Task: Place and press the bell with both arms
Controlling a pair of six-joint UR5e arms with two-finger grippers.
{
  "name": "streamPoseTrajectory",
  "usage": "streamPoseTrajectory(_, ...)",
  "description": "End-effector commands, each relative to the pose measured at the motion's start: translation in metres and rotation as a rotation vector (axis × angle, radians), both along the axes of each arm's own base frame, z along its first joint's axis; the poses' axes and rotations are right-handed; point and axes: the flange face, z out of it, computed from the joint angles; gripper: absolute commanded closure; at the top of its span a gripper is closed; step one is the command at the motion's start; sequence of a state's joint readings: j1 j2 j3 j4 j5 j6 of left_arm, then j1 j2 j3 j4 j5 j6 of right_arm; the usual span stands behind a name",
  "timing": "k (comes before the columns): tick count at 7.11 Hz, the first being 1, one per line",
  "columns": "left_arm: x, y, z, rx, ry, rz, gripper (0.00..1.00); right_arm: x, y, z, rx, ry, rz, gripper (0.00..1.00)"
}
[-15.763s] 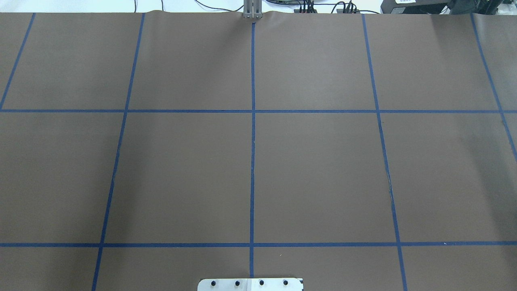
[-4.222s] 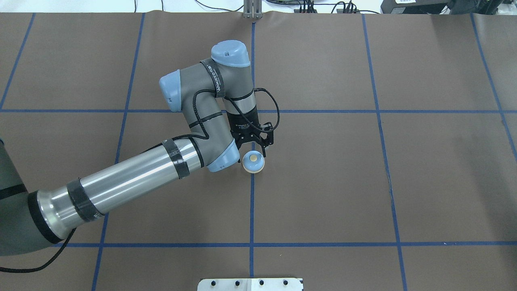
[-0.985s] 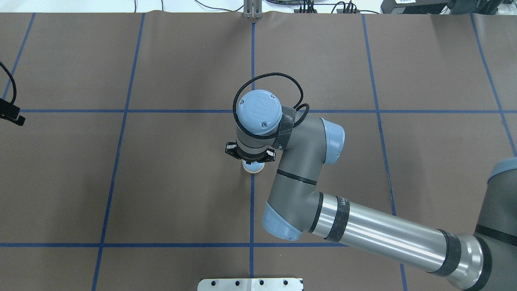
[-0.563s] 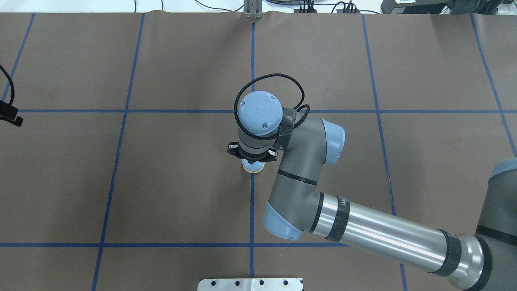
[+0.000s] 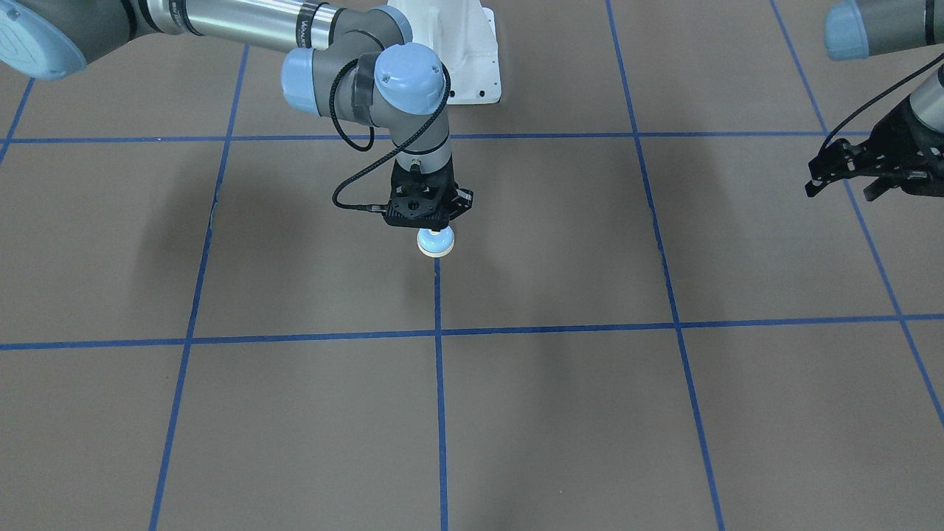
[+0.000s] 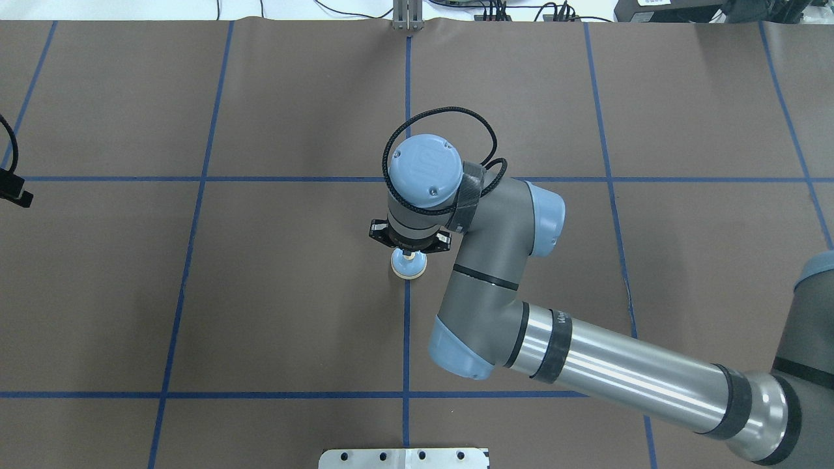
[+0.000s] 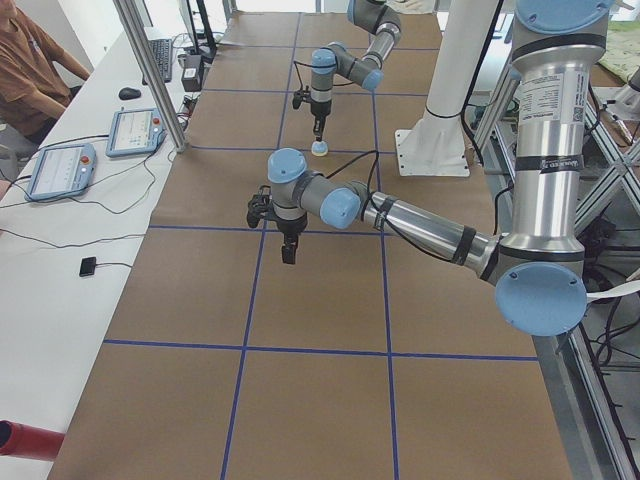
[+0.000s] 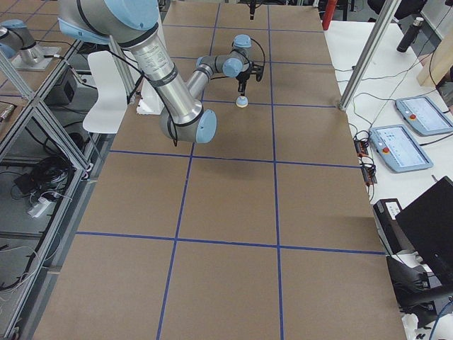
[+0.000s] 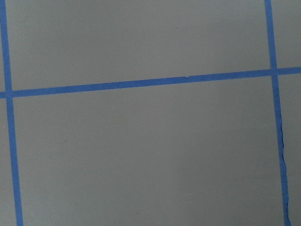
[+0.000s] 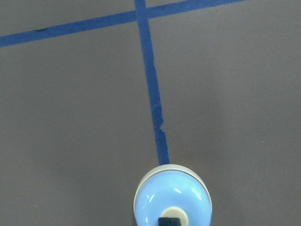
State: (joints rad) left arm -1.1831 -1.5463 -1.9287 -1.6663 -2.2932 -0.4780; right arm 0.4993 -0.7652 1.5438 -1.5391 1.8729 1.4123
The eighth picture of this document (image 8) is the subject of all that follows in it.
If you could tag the black power adapter box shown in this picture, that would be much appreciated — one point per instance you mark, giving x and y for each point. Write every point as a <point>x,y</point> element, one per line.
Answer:
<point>62,92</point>

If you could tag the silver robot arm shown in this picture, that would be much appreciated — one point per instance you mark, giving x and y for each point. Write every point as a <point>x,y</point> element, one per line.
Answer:
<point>134,26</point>

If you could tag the black electronics board with wires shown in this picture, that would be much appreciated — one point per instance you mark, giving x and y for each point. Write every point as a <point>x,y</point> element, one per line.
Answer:
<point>368,168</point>

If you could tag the blue and cream bell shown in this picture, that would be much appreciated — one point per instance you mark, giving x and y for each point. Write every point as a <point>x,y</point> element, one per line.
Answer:
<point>242,101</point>

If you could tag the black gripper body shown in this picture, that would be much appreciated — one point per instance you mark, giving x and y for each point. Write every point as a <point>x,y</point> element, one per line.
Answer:
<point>242,78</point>

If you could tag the black laptop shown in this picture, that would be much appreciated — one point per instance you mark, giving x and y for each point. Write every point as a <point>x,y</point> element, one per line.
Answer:
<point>427,223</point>

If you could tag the grey robot base mount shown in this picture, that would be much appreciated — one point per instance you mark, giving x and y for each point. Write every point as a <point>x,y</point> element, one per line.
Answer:
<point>25,53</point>

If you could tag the black water bottle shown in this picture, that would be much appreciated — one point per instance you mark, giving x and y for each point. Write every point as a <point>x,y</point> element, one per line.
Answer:
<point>410,35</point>

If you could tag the white power strip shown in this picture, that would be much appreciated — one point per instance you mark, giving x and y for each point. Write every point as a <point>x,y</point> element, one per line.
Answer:
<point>39,207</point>

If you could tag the aluminium frame post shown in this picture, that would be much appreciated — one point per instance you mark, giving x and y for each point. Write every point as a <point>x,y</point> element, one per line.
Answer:
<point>375,37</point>

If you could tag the near blue teach pendant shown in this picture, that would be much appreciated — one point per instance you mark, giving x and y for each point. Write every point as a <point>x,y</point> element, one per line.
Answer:
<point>398,149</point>

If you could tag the red cylinder bottle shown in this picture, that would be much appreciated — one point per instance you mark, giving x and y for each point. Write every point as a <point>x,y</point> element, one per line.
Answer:
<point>328,14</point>

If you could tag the far blue teach pendant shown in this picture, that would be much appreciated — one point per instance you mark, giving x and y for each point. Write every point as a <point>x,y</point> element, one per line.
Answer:
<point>423,116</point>

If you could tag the wooden board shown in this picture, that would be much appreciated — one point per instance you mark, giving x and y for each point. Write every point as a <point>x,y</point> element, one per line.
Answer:
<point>438,64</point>

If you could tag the blue teach pendant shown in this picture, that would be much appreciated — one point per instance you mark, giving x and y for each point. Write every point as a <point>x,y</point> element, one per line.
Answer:
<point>423,116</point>
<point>398,149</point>

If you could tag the white camera pole with base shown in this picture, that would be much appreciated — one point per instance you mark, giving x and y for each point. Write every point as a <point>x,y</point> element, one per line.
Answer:
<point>150,102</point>

